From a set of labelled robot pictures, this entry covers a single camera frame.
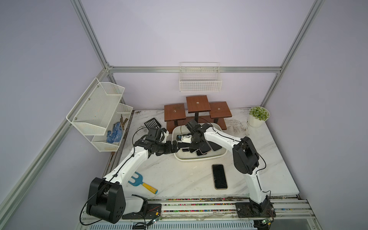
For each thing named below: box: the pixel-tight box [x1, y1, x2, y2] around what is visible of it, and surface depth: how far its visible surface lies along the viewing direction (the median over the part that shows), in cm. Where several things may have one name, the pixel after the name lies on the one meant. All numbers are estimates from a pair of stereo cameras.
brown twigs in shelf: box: [119, 114, 129, 130], surface depth 97 cm
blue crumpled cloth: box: [106, 121, 124, 144], surface depth 89 cm
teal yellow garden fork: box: [127, 171, 159, 195], surface depth 84 cm
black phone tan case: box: [211, 163, 229, 191], surface depth 87 cm
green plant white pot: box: [247, 105, 271, 128], surface depth 101 cm
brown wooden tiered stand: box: [163, 94, 233, 134], surface depth 100 cm
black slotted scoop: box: [143, 117, 162, 130], surface depth 113 cm
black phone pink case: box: [198, 140, 212, 155], surface depth 95 cm
